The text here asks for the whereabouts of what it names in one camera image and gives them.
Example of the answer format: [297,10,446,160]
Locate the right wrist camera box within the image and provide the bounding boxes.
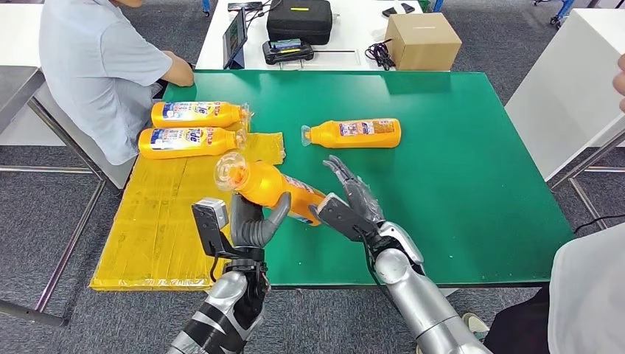
[308,192,378,243]

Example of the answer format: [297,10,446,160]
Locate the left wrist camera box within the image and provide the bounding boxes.
[191,197,233,258]

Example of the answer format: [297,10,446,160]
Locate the cardboard box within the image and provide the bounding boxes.
[384,12,463,72]

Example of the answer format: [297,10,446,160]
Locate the small yellow wrapped sheet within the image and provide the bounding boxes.
[241,131,287,167]

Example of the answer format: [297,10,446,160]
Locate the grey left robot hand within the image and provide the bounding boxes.
[229,191,293,250]

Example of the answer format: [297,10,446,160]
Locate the black handheld controller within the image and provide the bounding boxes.
[262,38,315,66]

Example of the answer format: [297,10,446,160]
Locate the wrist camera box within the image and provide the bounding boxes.
[308,192,378,243]
[191,197,233,258]

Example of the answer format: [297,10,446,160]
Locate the black cable bundle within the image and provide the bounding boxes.
[364,38,397,72]

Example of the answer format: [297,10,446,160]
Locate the steel frame table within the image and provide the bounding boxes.
[0,66,106,327]

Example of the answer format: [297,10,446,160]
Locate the black phone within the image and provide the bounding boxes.
[227,1,264,13]

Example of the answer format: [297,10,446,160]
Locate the black hard carrying case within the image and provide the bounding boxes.
[265,0,334,46]

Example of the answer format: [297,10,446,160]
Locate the person's hand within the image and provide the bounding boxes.
[612,53,625,114]

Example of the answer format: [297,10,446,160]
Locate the person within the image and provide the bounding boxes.
[38,0,195,166]
[461,222,625,354]

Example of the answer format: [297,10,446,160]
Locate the orange detergent bottle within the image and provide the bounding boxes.
[150,100,254,130]
[214,151,327,226]
[137,127,248,161]
[300,117,403,150]

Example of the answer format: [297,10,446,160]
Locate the black tablet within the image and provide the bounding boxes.
[222,7,248,70]

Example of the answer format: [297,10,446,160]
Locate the white table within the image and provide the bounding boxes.
[504,8,625,231]
[0,4,138,190]
[195,0,425,72]

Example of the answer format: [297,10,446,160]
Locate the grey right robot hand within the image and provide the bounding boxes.
[322,155,387,226]

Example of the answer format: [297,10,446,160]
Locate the large yellow wrapped board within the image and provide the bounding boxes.
[89,146,251,293]

